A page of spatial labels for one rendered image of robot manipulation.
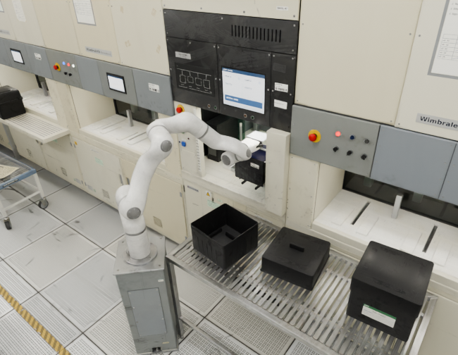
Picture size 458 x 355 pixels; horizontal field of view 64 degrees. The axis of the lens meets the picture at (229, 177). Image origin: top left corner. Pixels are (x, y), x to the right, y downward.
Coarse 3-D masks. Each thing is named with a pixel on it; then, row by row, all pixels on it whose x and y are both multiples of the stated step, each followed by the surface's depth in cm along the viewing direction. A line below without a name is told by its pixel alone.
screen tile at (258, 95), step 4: (244, 80) 199; (248, 80) 197; (252, 80) 195; (256, 80) 194; (260, 80) 192; (244, 84) 200; (248, 84) 198; (252, 84) 196; (256, 84) 195; (244, 88) 201; (260, 88) 194; (244, 92) 202; (248, 92) 201; (252, 92) 199; (256, 92) 197; (260, 92) 196; (248, 96) 202; (252, 96) 200; (256, 96) 198; (260, 96) 197
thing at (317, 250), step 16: (288, 240) 204; (304, 240) 203; (320, 240) 203; (272, 256) 194; (288, 256) 193; (304, 256) 193; (320, 256) 193; (272, 272) 195; (288, 272) 189; (304, 272) 184; (320, 272) 196; (304, 288) 188
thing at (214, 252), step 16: (224, 208) 225; (192, 224) 209; (208, 224) 219; (224, 224) 231; (240, 224) 220; (256, 224) 206; (192, 240) 214; (208, 240) 200; (224, 240) 219; (240, 240) 200; (256, 240) 212; (208, 256) 207; (224, 256) 195; (240, 256) 206
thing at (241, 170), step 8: (248, 136) 223; (256, 136) 223; (264, 136) 222; (248, 160) 223; (256, 160) 219; (240, 168) 230; (248, 168) 226; (256, 168) 222; (264, 168) 220; (240, 176) 233; (248, 176) 229; (256, 176) 224; (264, 176) 223; (256, 184) 227
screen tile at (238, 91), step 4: (224, 76) 206; (228, 76) 204; (232, 76) 203; (236, 76) 201; (240, 76) 199; (224, 80) 207; (228, 80) 205; (232, 80) 204; (236, 80) 202; (224, 84) 208; (240, 84) 201; (228, 88) 208; (232, 88) 206; (236, 88) 204; (240, 88) 203; (228, 92) 209; (232, 92) 208; (236, 92) 206; (240, 92) 204
